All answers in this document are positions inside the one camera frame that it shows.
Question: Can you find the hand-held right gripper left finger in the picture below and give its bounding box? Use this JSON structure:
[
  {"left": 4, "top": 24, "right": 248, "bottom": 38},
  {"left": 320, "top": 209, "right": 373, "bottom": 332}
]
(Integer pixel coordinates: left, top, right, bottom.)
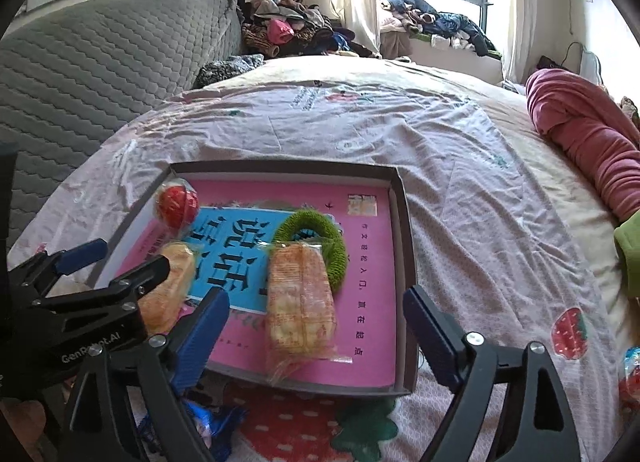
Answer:
[{"left": 62, "top": 287, "right": 231, "bottom": 462}]

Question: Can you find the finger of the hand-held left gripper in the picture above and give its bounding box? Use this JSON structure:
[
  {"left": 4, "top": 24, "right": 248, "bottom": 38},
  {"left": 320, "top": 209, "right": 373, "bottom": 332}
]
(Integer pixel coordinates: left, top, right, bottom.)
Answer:
[
  {"left": 30, "top": 238, "right": 109, "bottom": 288},
  {"left": 50, "top": 256, "right": 172, "bottom": 328}
]

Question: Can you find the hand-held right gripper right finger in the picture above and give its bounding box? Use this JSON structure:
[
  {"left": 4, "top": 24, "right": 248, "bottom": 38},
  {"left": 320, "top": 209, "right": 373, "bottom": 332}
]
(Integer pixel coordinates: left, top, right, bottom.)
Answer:
[{"left": 402, "top": 284, "right": 583, "bottom": 462}]

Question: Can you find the orange cake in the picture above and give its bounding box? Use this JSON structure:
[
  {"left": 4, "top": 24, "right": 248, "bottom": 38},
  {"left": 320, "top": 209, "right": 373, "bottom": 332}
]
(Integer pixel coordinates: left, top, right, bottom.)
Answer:
[
  {"left": 262, "top": 239, "right": 353, "bottom": 385},
  {"left": 135, "top": 240, "right": 197, "bottom": 338}
]

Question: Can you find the red ball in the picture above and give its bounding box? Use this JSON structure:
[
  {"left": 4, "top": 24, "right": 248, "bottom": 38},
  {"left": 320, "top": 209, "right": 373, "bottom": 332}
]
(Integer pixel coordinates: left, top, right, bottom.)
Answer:
[{"left": 152, "top": 179, "right": 201, "bottom": 233}]

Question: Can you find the blue cookie packet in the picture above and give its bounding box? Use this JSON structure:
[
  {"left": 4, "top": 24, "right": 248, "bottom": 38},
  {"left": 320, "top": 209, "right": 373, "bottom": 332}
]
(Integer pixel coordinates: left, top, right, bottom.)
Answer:
[{"left": 135, "top": 392, "right": 249, "bottom": 462}]

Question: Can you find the dark shallow cardboard box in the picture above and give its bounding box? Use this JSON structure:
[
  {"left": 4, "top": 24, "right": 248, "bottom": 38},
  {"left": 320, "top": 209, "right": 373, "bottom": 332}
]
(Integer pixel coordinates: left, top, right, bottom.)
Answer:
[{"left": 95, "top": 159, "right": 420, "bottom": 398}]

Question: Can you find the green fuzzy ring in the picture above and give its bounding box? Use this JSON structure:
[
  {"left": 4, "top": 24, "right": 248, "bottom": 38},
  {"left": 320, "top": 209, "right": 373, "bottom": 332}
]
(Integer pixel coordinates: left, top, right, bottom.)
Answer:
[{"left": 272, "top": 209, "right": 347, "bottom": 293}]

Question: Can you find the person's left forearm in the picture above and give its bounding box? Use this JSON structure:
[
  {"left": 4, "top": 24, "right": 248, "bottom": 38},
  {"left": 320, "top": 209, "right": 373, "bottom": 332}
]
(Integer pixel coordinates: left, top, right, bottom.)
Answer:
[{"left": 0, "top": 394, "right": 68, "bottom": 462}]

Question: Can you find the pink book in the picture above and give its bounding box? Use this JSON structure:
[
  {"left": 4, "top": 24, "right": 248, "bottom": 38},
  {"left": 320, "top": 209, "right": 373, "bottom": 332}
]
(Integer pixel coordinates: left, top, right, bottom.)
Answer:
[{"left": 107, "top": 179, "right": 398, "bottom": 390}]

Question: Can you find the grey quilted headboard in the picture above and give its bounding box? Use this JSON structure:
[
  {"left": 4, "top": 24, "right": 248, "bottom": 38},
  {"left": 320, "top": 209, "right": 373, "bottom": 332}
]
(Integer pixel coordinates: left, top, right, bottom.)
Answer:
[{"left": 0, "top": 0, "right": 246, "bottom": 243}]

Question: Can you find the pink printed bed sheet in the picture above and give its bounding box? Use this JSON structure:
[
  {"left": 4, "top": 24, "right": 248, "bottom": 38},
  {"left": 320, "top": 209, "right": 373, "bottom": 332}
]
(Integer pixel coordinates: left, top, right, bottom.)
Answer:
[{"left": 7, "top": 57, "right": 640, "bottom": 462}]

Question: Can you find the red blue snack wrapper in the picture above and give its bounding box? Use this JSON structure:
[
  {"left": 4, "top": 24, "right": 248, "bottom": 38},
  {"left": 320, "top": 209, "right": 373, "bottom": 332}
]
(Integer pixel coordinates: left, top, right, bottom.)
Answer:
[{"left": 617, "top": 344, "right": 640, "bottom": 415}]

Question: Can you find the green cloth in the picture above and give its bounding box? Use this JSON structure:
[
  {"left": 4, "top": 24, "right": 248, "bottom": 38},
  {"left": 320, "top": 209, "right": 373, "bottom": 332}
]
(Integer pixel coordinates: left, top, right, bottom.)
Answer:
[{"left": 614, "top": 209, "right": 640, "bottom": 300}]

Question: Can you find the dark patterned pillow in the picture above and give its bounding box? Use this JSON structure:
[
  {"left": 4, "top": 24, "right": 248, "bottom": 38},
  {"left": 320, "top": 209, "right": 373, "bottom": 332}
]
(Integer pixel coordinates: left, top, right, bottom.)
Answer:
[{"left": 192, "top": 53, "right": 266, "bottom": 90}]

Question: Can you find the pink quilt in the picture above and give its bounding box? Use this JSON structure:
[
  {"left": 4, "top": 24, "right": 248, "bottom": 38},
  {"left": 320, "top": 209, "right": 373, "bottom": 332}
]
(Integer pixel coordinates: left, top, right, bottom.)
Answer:
[{"left": 525, "top": 68, "right": 640, "bottom": 223}]

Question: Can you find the clothes pile beside headboard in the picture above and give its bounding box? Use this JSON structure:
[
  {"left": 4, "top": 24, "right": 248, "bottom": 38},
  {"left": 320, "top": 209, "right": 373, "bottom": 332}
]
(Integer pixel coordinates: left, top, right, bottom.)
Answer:
[{"left": 240, "top": 0, "right": 381, "bottom": 60}]

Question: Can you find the black bag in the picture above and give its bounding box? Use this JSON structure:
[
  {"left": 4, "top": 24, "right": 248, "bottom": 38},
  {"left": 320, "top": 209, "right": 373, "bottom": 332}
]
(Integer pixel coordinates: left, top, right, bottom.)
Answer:
[{"left": 536, "top": 55, "right": 568, "bottom": 74}]

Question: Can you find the white chair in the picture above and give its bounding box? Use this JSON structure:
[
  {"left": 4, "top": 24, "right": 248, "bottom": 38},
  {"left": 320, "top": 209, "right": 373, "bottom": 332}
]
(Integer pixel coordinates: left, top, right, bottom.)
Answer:
[{"left": 565, "top": 41, "right": 603, "bottom": 88}]

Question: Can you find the clothes pile on windowsill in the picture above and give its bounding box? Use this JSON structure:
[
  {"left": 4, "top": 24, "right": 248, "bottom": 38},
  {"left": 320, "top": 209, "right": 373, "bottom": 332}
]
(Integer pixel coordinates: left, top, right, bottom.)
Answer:
[{"left": 378, "top": 0, "right": 501, "bottom": 59}]

